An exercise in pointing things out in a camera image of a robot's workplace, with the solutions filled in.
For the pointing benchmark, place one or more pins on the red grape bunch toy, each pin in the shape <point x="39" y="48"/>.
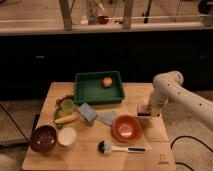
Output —
<point x="63" y="98"/>

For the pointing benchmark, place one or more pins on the orange yellow fruit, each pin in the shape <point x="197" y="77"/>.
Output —
<point x="107" y="82"/>

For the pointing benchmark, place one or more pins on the green vegetable toy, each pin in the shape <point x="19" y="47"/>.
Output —
<point x="57" y="116"/>

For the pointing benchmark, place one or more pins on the blue sponge block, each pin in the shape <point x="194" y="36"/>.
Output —
<point x="87" y="113"/>

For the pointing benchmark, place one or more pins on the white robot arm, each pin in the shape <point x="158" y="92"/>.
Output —
<point x="169" y="86"/>

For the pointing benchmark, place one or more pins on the green plastic tray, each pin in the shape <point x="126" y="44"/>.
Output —
<point x="89" y="88"/>

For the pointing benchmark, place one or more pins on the grey blue cloth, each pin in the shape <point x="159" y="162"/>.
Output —
<point x="107" y="118"/>

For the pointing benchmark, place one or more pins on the dark maroon bowl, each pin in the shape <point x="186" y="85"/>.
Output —
<point x="43" y="139"/>

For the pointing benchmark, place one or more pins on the red orange bowl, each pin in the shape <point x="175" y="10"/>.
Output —
<point x="126" y="128"/>

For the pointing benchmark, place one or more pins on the black white dish brush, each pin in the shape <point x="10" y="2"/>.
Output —
<point x="105" y="147"/>

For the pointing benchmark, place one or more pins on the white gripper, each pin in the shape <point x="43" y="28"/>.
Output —
<point x="156" y="101"/>

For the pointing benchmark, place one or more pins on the green cup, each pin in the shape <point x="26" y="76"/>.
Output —
<point x="67" y="106"/>

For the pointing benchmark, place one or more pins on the white cup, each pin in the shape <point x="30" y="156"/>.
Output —
<point x="67" y="137"/>

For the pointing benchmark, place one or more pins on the wooden black felt eraser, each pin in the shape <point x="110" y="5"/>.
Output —
<point x="144" y="110"/>

